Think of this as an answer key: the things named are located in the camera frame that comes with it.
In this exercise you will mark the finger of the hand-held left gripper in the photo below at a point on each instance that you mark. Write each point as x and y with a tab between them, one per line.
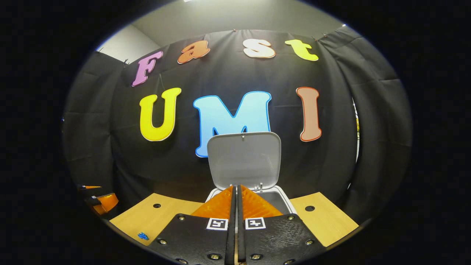
106	202
88	187

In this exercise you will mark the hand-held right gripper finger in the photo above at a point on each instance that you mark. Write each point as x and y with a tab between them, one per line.
240	221
232	221

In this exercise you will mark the wooden desktop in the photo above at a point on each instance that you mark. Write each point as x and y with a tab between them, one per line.
165	217

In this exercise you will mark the white desktop garbage bin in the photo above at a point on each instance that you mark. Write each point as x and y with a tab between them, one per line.
243	158

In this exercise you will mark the black backdrop cloth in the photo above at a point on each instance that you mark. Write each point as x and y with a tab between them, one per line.
257	110

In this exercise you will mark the blue paper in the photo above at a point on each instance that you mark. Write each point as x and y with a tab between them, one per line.
143	236

